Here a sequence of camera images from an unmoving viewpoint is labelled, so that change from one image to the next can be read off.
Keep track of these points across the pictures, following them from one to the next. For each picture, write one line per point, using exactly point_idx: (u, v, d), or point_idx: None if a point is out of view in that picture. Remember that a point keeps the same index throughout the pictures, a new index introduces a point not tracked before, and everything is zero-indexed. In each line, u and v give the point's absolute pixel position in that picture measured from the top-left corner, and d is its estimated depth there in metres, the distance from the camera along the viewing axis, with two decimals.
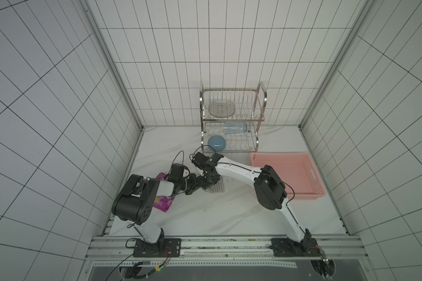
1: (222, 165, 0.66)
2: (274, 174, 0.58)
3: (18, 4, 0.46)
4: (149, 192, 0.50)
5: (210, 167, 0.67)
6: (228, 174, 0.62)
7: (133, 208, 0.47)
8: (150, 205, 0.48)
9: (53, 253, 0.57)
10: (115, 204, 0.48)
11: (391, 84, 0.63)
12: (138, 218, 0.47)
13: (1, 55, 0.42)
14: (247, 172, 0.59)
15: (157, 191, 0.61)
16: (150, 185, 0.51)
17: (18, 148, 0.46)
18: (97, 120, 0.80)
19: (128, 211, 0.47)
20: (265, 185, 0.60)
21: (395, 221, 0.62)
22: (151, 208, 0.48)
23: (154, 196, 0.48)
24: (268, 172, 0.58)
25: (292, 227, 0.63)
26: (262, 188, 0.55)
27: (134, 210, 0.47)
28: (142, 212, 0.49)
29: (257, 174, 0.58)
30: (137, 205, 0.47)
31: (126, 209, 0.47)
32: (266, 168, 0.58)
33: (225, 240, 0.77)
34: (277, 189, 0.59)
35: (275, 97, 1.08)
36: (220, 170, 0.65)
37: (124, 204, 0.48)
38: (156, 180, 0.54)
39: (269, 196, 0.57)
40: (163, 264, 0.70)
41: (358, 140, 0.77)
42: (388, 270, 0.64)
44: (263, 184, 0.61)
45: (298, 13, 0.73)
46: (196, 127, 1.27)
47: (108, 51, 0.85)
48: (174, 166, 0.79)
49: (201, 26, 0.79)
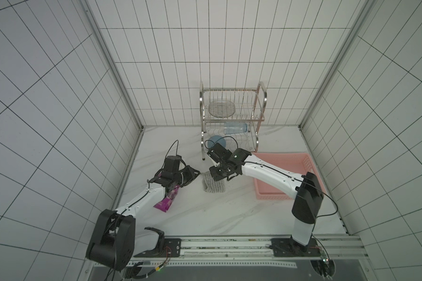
1: (252, 165, 0.55)
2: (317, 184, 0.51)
3: (18, 4, 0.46)
4: (122, 238, 0.42)
5: (234, 165, 0.56)
6: (258, 175, 0.53)
7: (108, 256, 0.41)
8: (129, 246, 0.46)
9: (53, 253, 0.57)
10: (88, 251, 0.42)
11: (391, 85, 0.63)
12: (114, 266, 0.41)
13: (2, 55, 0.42)
14: (286, 178, 0.50)
15: (131, 232, 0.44)
16: (122, 230, 0.42)
17: (18, 148, 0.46)
18: (97, 119, 0.81)
19: (104, 257, 0.41)
20: (309, 198, 0.50)
21: (395, 221, 0.62)
22: (133, 248, 0.53)
23: (130, 238, 0.46)
24: (312, 181, 0.49)
25: (306, 233, 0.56)
26: (306, 201, 0.46)
27: (109, 258, 0.41)
28: (118, 260, 0.42)
29: (298, 182, 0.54)
30: (112, 252, 0.41)
31: (102, 256, 0.41)
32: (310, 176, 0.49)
33: (225, 240, 0.77)
34: (318, 202, 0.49)
35: (275, 97, 1.08)
36: (248, 170, 0.55)
37: (98, 252, 0.42)
38: (129, 220, 0.43)
39: (310, 211, 0.49)
40: (163, 264, 0.70)
41: (357, 140, 0.77)
42: (388, 270, 0.64)
44: (308, 196, 0.51)
45: (298, 13, 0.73)
46: (196, 127, 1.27)
47: (108, 51, 0.85)
48: (169, 160, 0.69)
49: (201, 26, 0.79)
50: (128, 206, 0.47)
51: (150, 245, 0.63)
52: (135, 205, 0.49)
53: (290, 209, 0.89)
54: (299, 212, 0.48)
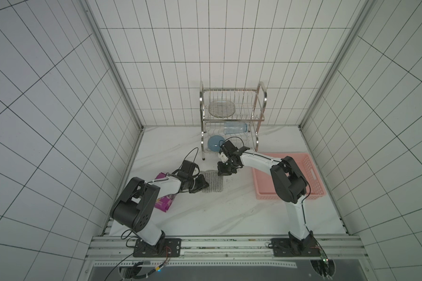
1: (247, 154, 0.70)
2: (295, 168, 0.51)
3: (18, 4, 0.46)
4: (147, 201, 0.48)
5: (235, 158, 0.73)
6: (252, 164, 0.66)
7: (130, 215, 0.46)
8: (148, 212, 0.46)
9: (53, 253, 0.57)
10: (112, 208, 0.47)
11: (392, 84, 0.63)
12: (134, 226, 0.46)
13: (1, 55, 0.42)
14: (268, 161, 0.61)
15: (156, 198, 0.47)
16: (149, 194, 0.48)
17: (18, 148, 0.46)
18: (97, 119, 0.81)
19: (125, 217, 0.46)
20: (281, 174, 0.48)
21: (395, 220, 0.62)
22: (150, 216, 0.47)
23: (152, 204, 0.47)
24: (288, 163, 0.58)
25: (299, 225, 0.63)
26: (278, 175, 0.55)
27: (130, 218, 0.45)
28: (138, 221, 0.47)
29: (276, 163, 0.59)
30: (134, 213, 0.46)
31: (125, 215, 0.46)
32: (287, 158, 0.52)
33: (225, 240, 0.77)
34: (295, 182, 0.57)
35: (275, 96, 1.08)
36: (244, 160, 0.69)
37: (122, 210, 0.46)
38: (156, 187, 0.50)
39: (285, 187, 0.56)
40: (163, 264, 0.70)
41: (358, 140, 0.77)
42: (388, 270, 0.64)
44: (281, 172, 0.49)
45: (298, 13, 0.74)
46: (196, 127, 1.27)
47: (108, 51, 0.85)
48: (186, 163, 0.77)
49: (201, 26, 0.79)
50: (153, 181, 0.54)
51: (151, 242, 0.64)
52: (158, 181, 0.56)
53: None
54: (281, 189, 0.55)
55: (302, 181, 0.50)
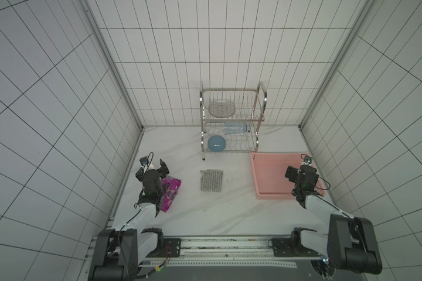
1: (315, 197, 0.61)
2: (370, 238, 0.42)
3: (18, 4, 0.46)
4: (128, 250, 0.42)
5: (301, 196, 0.65)
6: (315, 209, 0.56)
7: (116, 273, 0.40)
8: (136, 260, 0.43)
9: (53, 253, 0.57)
10: (91, 273, 0.40)
11: (392, 85, 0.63)
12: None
13: (0, 55, 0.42)
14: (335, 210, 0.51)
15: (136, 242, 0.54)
16: (126, 244, 0.42)
17: (18, 148, 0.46)
18: (97, 119, 0.81)
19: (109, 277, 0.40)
20: (343, 226, 0.47)
21: (395, 221, 0.62)
22: (138, 263, 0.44)
23: (136, 250, 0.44)
24: (363, 226, 0.44)
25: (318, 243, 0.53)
26: (338, 226, 0.44)
27: (118, 274, 0.40)
28: (128, 275, 0.42)
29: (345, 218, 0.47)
30: (120, 268, 0.40)
31: (108, 276, 0.40)
32: (364, 221, 0.45)
33: (225, 240, 0.77)
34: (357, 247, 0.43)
35: (275, 97, 1.08)
36: (309, 201, 0.60)
37: (105, 271, 0.40)
38: (134, 230, 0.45)
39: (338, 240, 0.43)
40: (163, 264, 0.70)
41: (358, 140, 0.77)
42: (388, 270, 0.64)
44: (343, 225, 0.47)
45: (298, 13, 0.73)
46: (196, 127, 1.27)
47: (108, 51, 0.85)
48: (147, 181, 0.65)
49: (201, 26, 0.79)
50: (126, 222, 0.48)
51: (152, 248, 0.70)
52: (132, 221, 0.49)
53: (290, 209, 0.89)
54: (330, 244, 0.44)
55: (371, 256, 0.42)
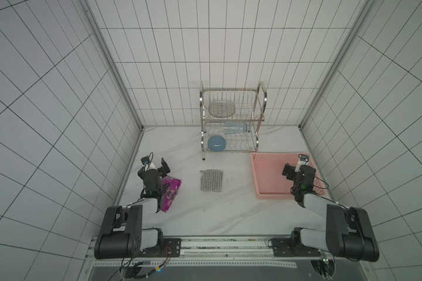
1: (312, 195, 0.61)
2: (365, 225, 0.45)
3: (18, 4, 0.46)
4: (133, 222, 0.45)
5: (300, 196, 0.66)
6: (313, 208, 0.58)
7: (122, 244, 0.42)
8: (139, 233, 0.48)
9: (53, 253, 0.57)
10: (98, 245, 0.42)
11: (392, 85, 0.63)
12: (129, 252, 0.42)
13: (0, 55, 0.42)
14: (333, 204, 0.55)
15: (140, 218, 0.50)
16: (132, 218, 0.45)
17: (18, 148, 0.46)
18: (97, 119, 0.81)
19: (115, 247, 0.42)
20: (339, 214, 0.49)
21: (395, 221, 0.62)
22: (140, 236, 0.55)
23: (140, 224, 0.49)
24: (357, 214, 0.46)
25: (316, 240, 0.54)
26: (334, 214, 0.46)
27: (123, 245, 0.42)
28: (132, 246, 0.44)
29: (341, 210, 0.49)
30: (125, 239, 0.43)
31: (113, 247, 0.42)
32: (359, 211, 0.46)
33: (225, 240, 0.77)
34: (354, 236, 0.44)
35: (275, 97, 1.08)
36: (308, 200, 0.62)
37: (110, 243, 0.42)
38: (139, 205, 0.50)
39: (336, 229, 0.44)
40: (163, 264, 0.70)
41: (357, 140, 0.77)
42: (388, 270, 0.64)
44: (340, 213, 0.49)
45: (297, 13, 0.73)
46: (196, 127, 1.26)
47: (108, 51, 0.85)
48: (149, 181, 0.68)
49: (201, 26, 0.79)
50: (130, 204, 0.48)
51: (151, 244, 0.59)
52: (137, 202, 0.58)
53: (290, 209, 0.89)
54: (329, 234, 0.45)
55: (368, 244, 0.42)
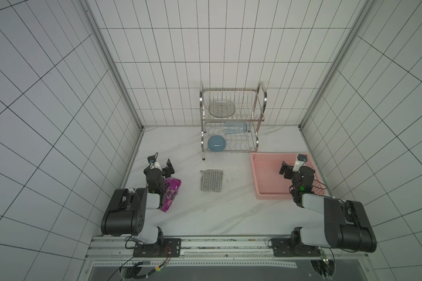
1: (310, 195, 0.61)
2: (362, 216, 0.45)
3: (18, 4, 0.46)
4: (138, 202, 0.48)
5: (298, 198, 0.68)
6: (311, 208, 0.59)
7: (126, 220, 0.45)
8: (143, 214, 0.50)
9: (53, 253, 0.57)
10: (104, 222, 0.45)
11: (391, 85, 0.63)
12: (133, 229, 0.45)
13: (0, 55, 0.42)
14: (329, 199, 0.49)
15: (145, 199, 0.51)
16: (136, 198, 0.49)
17: (18, 148, 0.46)
18: (97, 119, 0.81)
19: (120, 223, 0.45)
20: (336, 206, 0.51)
21: (395, 221, 0.62)
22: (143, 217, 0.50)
23: (144, 205, 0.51)
24: (353, 206, 0.47)
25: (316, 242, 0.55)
26: (332, 206, 0.48)
27: (127, 222, 0.45)
28: (136, 223, 0.47)
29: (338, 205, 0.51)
30: (130, 216, 0.45)
31: (118, 223, 0.45)
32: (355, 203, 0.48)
33: (225, 240, 0.77)
34: (353, 227, 0.45)
35: (275, 96, 1.08)
36: (305, 199, 0.63)
37: (115, 219, 0.45)
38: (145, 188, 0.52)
39: (333, 220, 0.46)
40: (163, 264, 0.70)
41: (358, 140, 0.77)
42: (388, 270, 0.64)
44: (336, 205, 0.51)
45: (297, 13, 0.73)
46: (196, 127, 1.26)
47: (108, 50, 0.85)
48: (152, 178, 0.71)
49: (201, 26, 0.79)
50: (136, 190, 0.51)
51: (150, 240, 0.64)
52: None
53: (290, 209, 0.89)
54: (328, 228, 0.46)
55: (366, 235, 0.43)
